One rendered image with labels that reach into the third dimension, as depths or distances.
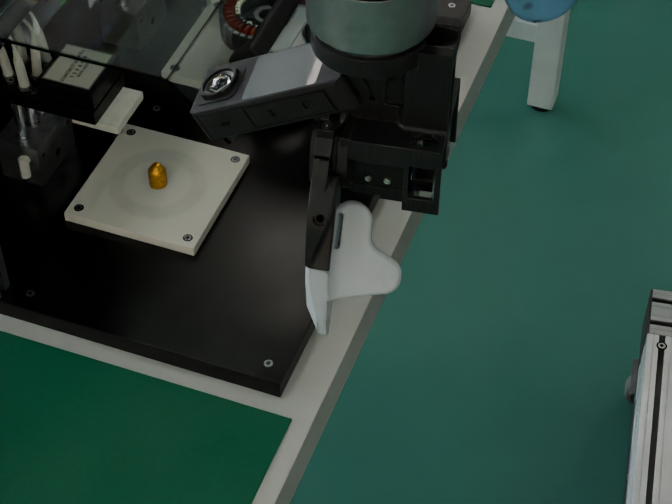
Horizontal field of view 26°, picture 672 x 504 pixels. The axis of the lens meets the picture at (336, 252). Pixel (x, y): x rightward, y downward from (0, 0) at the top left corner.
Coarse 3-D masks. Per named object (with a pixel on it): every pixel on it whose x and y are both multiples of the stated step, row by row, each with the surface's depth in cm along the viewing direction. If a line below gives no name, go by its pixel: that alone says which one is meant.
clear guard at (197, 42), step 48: (0, 0) 132; (48, 0) 132; (96, 0) 132; (144, 0) 132; (192, 0) 132; (240, 0) 134; (48, 48) 127; (96, 48) 127; (144, 48) 127; (192, 48) 128; (192, 96) 126
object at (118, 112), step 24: (0, 72) 151; (48, 72) 147; (72, 72) 147; (96, 72) 147; (120, 72) 151; (0, 96) 150; (24, 96) 149; (48, 96) 148; (72, 96) 147; (96, 96) 147; (120, 96) 151; (72, 120) 149; (96, 120) 148; (120, 120) 149
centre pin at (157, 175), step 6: (156, 162) 155; (150, 168) 154; (156, 168) 154; (162, 168) 155; (150, 174) 154; (156, 174) 154; (162, 174) 155; (150, 180) 155; (156, 180) 155; (162, 180) 155; (150, 186) 156; (156, 186) 155; (162, 186) 156
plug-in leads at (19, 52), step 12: (12, 48) 145; (24, 48) 151; (0, 60) 148; (24, 60) 152; (36, 60) 149; (48, 60) 151; (12, 72) 150; (24, 72) 147; (36, 72) 150; (24, 84) 148
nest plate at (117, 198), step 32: (128, 128) 162; (128, 160) 159; (160, 160) 159; (192, 160) 159; (224, 160) 159; (96, 192) 155; (128, 192) 155; (160, 192) 155; (192, 192) 155; (224, 192) 155; (96, 224) 153; (128, 224) 152; (160, 224) 152; (192, 224) 152
